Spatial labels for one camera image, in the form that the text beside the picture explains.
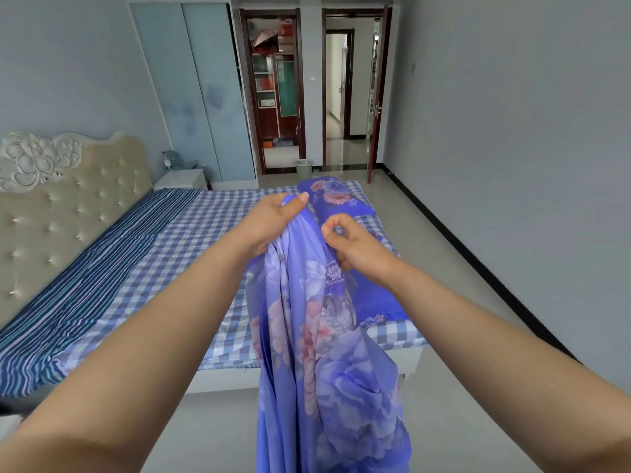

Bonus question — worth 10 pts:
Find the brown door frame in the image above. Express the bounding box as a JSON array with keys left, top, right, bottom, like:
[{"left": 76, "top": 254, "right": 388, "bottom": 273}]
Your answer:
[
  {"left": 239, "top": 8, "right": 307, "bottom": 176},
  {"left": 321, "top": 8, "right": 393, "bottom": 171}
]

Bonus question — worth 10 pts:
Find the person's left hand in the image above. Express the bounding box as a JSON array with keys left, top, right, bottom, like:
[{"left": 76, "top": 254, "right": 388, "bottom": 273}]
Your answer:
[{"left": 236, "top": 191, "right": 310, "bottom": 262}]

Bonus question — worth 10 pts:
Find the frosted glass sliding wardrobe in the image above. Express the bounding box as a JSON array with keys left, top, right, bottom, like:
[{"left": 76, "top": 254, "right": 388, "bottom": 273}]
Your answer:
[{"left": 127, "top": 0, "right": 260, "bottom": 191}]

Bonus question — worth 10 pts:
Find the blue white checked bedsheet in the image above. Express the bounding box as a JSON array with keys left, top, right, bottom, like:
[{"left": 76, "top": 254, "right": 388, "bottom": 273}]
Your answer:
[{"left": 53, "top": 180, "right": 429, "bottom": 373}]

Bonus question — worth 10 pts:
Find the blue striped blanket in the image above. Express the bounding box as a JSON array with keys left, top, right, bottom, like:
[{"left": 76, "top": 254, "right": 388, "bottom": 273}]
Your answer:
[{"left": 0, "top": 188, "right": 203, "bottom": 399}]

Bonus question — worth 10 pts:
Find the person's right hand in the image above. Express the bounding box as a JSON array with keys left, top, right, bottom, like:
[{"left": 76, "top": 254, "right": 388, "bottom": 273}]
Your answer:
[{"left": 321, "top": 213, "right": 406, "bottom": 292}]

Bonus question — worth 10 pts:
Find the person's left forearm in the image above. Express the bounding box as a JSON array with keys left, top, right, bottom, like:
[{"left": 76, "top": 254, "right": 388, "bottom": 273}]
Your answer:
[{"left": 0, "top": 232, "right": 259, "bottom": 473}]

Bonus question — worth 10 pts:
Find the black baseboard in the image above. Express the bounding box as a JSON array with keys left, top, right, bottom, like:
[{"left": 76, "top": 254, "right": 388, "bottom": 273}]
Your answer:
[{"left": 377, "top": 163, "right": 581, "bottom": 363}]

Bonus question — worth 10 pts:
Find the person's right forearm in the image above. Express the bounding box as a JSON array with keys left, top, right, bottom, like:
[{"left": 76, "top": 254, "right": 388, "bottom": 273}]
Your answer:
[{"left": 387, "top": 258, "right": 631, "bottom": 473}]

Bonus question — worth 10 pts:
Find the white bed frame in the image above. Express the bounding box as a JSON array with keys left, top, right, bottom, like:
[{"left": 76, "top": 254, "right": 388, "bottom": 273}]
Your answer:
[{"left": 183, "top": 344, "right": 426, "bottom": 395}]

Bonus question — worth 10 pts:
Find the open brown wooden door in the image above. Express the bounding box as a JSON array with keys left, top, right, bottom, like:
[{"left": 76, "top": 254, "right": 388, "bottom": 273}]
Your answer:
[{"left": 366, "top": 7, "right": 393, "bottom": 185}]

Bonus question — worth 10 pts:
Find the beige tufted headboard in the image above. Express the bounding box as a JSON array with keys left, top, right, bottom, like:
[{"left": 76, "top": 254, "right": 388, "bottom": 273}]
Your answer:
[{"left": 0, "top": 131, "right": 155, "bottom": 330}]

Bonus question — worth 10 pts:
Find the blue floral duvet cover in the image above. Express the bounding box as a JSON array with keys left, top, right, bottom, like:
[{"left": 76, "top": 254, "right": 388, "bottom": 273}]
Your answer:
[{"left": 245, "top": 176, "right": 413, "bottom": 473}]

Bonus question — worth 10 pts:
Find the brown storage shelf unit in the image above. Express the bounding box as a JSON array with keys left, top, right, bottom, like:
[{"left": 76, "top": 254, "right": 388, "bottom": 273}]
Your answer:
[{"left": 249, "top": 16, "right": 300, "bottom": 141}]

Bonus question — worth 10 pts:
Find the white nightstand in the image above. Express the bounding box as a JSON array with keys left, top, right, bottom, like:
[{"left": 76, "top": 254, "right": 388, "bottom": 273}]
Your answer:
[{"left": 153, "top": 168, "right": 208, "bottom": 192}]

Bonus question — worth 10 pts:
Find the small green desk fan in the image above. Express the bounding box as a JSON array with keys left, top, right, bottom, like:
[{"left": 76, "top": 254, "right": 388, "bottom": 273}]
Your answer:
[{"left": 161, "top": 149, "right": 196, "bottom": 172}]

